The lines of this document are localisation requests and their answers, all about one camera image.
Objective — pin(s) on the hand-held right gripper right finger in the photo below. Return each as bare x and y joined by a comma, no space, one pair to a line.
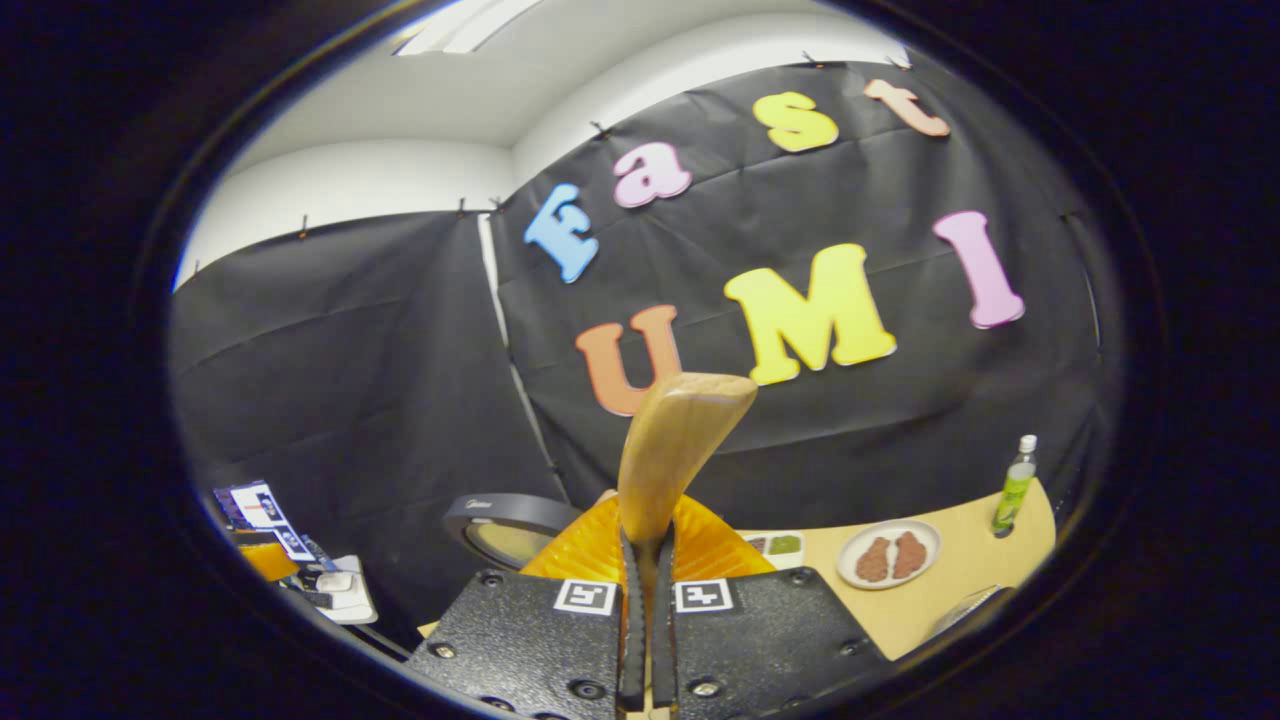
770,640

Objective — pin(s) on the brown bread piece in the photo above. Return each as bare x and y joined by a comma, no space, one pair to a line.
910,555
873,560

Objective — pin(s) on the white round plate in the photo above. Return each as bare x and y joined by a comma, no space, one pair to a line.
850,570

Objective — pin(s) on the white divided grain dish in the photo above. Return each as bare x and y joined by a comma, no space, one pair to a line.
782,545

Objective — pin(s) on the wooden spoon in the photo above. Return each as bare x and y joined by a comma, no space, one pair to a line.
675,440

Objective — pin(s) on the dark grey rice cooker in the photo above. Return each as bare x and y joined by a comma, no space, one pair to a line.
510,515

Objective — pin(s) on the long ceiling light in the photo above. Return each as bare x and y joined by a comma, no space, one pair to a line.
460,25

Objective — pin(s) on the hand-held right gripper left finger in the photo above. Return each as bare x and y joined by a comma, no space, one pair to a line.
520,640

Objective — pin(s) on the white plastic box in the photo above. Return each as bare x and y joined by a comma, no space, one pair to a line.
336,581

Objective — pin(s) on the black backdrop cloth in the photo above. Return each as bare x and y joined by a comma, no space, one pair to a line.
800,440

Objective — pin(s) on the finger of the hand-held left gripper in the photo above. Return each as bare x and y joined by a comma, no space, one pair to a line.
268,562

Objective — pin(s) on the green drink bottle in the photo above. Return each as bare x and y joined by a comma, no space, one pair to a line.
1015,490

